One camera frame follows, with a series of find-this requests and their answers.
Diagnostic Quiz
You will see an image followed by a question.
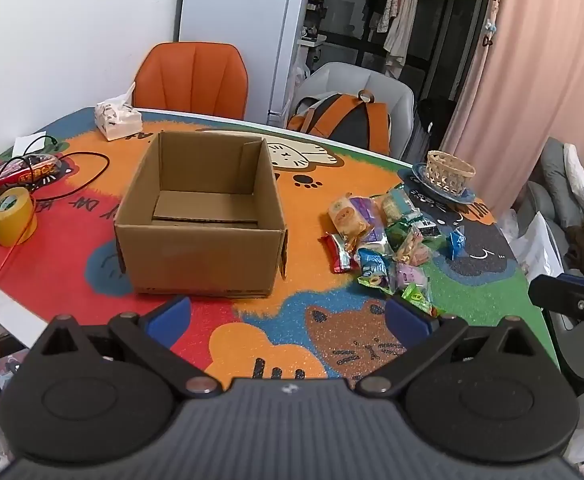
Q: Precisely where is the grey sofa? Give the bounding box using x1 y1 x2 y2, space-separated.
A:
516 137 584 281

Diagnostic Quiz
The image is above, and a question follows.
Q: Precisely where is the colourful cartoon table mat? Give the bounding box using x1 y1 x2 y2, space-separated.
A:
0 106 560 378

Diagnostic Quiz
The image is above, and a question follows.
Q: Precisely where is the black cable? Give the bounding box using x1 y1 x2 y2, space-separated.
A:
0 132 111 201

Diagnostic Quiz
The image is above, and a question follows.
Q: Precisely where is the white hanging garment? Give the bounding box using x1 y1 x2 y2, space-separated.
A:
383 0 423 68

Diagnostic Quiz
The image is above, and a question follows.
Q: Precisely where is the orange and grey backpack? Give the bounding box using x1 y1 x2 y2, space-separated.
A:
286 89 391 156

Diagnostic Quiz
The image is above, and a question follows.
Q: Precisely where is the pink curtain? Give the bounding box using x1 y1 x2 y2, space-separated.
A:
442 0 584 211

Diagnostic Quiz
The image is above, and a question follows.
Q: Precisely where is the white plastic bag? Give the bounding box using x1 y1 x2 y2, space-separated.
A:
512 210 565 281

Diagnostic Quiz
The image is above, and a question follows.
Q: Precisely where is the blue plate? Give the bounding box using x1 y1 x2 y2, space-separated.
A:
411 162 477 204

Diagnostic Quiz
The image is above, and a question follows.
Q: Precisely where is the red printed packet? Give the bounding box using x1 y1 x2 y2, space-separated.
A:
0 154 63 196

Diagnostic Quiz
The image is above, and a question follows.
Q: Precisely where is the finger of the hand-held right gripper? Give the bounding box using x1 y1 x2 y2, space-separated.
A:
528 272 584 331

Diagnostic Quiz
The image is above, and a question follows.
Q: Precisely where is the grey chair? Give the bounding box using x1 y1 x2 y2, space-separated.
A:
292 62 415 161

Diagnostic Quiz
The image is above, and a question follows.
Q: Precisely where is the black garment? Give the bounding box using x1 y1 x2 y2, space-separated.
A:
414 97 455 161

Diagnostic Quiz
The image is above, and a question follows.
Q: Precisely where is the black rice snack packet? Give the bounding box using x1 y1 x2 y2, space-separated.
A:
412 215 445 241

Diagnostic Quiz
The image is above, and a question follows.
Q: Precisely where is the cardboard box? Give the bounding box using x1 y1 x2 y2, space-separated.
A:
113 130 289 300

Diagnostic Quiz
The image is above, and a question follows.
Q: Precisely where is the white rack with bottles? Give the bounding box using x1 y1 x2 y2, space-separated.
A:
302 0 327 71

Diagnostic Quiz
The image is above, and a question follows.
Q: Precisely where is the pile of snack packets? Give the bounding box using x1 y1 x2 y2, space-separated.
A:
320 183 467 317

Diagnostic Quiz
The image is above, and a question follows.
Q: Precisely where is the yellow tape roll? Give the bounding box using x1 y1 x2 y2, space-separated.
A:
0 186 39 248

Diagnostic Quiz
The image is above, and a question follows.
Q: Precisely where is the white paper sheet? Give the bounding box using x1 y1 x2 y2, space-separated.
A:
12 132 48 157

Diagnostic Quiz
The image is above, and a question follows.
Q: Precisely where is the white fridge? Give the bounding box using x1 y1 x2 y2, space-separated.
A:
178 0 317 126

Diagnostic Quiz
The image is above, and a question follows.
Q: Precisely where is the tablet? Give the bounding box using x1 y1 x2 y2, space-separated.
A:
0 349 30 396

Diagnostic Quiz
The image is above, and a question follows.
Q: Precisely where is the blue snack packet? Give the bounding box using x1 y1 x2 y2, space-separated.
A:
357 247 393 291

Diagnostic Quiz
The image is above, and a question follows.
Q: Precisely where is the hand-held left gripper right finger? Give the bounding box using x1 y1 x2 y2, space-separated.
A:
354 296 547 401

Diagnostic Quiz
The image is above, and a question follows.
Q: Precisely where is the tissue pack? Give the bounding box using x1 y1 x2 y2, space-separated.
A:
94 81 144 142

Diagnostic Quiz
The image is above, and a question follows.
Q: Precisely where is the orange chair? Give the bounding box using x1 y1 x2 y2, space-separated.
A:
133 42 249 121

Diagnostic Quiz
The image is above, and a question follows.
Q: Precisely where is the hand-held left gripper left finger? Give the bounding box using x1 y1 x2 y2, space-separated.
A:
32 296 223 401

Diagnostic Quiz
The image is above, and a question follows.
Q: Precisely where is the woven bamboo basket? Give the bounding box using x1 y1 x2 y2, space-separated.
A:
426 150 476 196

